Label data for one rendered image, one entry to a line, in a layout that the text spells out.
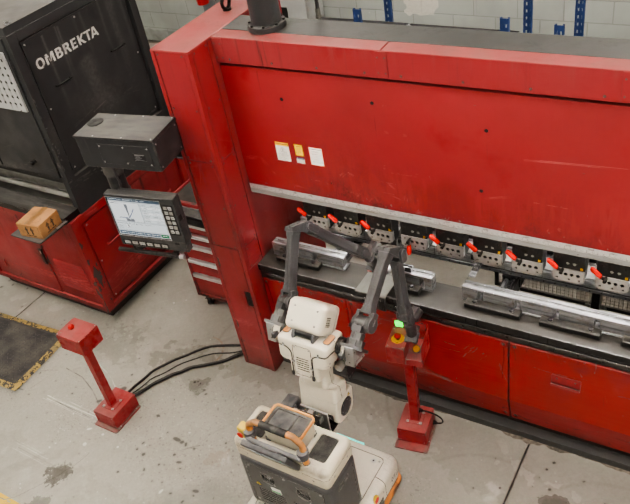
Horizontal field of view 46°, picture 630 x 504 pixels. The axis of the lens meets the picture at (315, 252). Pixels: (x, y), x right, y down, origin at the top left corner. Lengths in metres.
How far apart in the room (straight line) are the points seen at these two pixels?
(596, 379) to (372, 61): 1.93
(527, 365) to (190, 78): 2.29
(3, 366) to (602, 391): 4.13
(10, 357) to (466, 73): 4.08
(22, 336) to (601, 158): 4.45
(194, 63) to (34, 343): 2.95
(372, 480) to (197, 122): 2.10
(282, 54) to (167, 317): 2.70
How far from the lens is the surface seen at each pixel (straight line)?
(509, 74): 3.27
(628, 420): 4.24
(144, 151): 3.96
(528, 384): 4.26
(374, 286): 3.53
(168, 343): 5.60
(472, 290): 4.08
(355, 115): 3.71
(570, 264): 3.75
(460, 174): 3.63
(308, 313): 3.47
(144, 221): 4.25
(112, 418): 5.09
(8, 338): 6.25
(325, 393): 3.77
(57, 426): 5.40
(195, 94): 3.94
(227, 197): 4.23
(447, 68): 3.36
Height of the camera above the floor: 3.69
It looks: 38 degrees down
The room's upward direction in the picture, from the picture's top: 11 degrees counter-clockwise
